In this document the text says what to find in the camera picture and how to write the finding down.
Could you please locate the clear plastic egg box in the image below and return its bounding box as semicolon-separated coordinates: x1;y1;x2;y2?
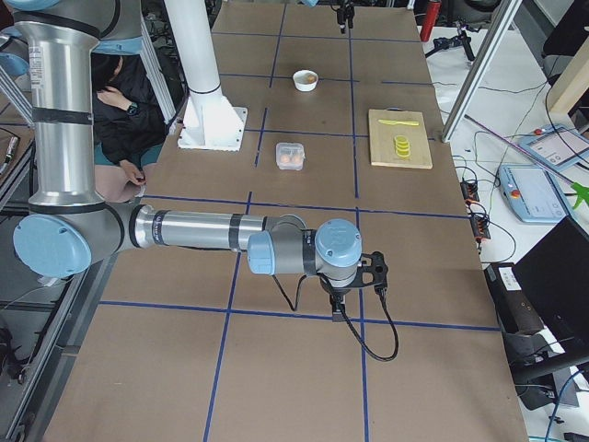
275;142;306;170

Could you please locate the red cylinder bottle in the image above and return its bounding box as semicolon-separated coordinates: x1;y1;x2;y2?
420;0;441;42

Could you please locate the yellow plastic knife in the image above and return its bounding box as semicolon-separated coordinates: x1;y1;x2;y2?
377;119;420;127

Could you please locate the aluminium frame post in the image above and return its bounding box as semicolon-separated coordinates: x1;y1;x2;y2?
441;0;522;143

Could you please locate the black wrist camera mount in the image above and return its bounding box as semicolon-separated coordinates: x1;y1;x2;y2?
349;251;388;293

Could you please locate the black tripod stand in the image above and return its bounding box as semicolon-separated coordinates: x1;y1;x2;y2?
425;20;480;62

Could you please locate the wooden cutting board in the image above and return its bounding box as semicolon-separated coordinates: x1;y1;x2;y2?
368;109;433;169

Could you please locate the black camera cable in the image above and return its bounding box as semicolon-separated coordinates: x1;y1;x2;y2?
271;273;400;362

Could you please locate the blue teach pendant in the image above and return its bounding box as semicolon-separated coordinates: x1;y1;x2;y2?
517;124;588;171
498;164;572;225

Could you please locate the green tipped grabber stick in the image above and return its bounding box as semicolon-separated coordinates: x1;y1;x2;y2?
465;115;589;209

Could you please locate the white round bowl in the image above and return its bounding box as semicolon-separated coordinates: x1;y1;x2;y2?
293;70;318;92

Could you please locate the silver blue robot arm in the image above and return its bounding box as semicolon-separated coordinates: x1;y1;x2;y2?
11;1;364;320
301;0;355;34

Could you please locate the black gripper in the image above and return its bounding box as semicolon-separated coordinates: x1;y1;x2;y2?
328;286;348;322
334;0;354;34

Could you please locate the black computer monitor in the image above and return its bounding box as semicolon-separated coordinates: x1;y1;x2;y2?
514;216;589;345

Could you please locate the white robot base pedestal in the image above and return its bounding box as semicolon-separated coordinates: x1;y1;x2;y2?
165;0;248;151

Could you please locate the person in black jacket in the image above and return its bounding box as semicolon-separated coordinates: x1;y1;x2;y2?
91;53;167;203

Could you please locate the black computer box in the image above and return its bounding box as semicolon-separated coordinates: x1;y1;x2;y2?
484;262;544;336

